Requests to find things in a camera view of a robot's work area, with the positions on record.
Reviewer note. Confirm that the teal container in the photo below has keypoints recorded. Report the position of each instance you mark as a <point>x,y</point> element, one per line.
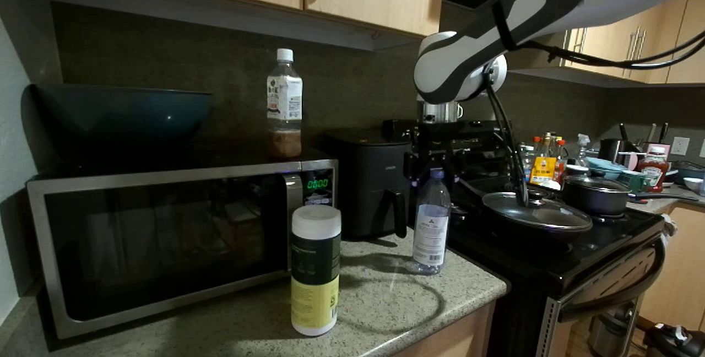
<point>603,165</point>

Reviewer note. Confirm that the red ketchup bottle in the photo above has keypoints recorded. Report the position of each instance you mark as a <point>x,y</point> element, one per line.
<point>654,169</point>

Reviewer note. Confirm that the black air fryer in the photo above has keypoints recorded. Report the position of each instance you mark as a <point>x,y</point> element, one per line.
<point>366,186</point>

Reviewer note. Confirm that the row of sauce bottles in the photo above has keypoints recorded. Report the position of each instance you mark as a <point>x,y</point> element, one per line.
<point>544,167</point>

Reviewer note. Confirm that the white bowl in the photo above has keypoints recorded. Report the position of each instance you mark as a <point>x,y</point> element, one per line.
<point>693,183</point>

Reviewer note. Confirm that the silver pot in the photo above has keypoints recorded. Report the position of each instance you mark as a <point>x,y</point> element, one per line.
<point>608,335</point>

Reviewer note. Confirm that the row of wooden wall cabinets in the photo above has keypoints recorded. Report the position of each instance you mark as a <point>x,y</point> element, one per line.
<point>672,43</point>

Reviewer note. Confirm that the wall socket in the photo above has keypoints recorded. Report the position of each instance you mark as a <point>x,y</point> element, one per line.
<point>680,146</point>

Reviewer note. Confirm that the tea bottle with white cap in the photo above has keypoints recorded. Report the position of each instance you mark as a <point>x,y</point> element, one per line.
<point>285,103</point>

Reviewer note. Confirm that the green bottle with white lid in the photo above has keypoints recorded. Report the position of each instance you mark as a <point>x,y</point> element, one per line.
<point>315,269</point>

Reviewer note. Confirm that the stainless steel microwave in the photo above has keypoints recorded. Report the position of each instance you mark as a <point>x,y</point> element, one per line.
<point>165,247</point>

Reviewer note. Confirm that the oven door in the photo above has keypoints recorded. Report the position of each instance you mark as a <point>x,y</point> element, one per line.
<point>600,296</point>

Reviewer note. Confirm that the white towel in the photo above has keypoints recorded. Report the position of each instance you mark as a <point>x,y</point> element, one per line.
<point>668,226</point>

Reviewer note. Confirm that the wooden base cabinet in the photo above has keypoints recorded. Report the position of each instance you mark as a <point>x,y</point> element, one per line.
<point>680,269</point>

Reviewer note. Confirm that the clear water bottle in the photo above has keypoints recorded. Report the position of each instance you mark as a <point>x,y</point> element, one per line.
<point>431,230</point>

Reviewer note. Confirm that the dark pot with lid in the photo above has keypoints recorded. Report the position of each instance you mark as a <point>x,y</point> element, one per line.
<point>596,194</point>

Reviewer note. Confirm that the microwave door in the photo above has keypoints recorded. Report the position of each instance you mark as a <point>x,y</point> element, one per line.
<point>160,247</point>

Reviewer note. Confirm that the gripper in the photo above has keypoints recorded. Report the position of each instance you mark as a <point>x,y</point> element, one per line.
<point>434,145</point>

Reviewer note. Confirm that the knife block with knives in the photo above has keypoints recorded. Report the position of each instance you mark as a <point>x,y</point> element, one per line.
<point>619,150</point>

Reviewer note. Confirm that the blue bowl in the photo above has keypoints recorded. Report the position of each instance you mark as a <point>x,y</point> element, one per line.
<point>124,112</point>

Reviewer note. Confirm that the frying pan with glass lid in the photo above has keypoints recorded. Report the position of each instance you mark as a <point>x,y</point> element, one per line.
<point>537,214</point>

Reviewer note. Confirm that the black stove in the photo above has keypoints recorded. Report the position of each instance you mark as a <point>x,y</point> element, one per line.
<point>551,269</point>

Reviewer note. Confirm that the clear spray bottle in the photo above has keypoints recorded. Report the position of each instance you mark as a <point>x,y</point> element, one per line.
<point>582,150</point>

